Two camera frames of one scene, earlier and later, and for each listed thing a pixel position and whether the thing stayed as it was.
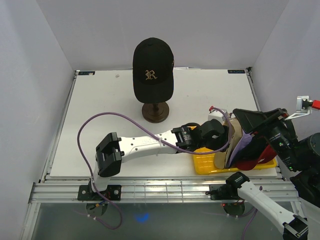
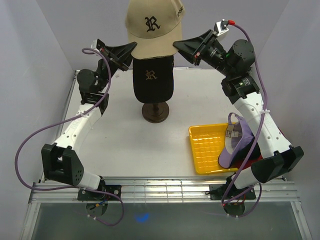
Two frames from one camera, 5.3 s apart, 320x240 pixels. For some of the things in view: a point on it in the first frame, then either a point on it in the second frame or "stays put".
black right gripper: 249,119 → 194,49
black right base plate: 223,192 stays put
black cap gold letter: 153,70 stays put
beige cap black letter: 222,159 → 155,26
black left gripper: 222,141 → 119,56
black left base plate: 112,192 stays put
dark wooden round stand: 155,112 stays put
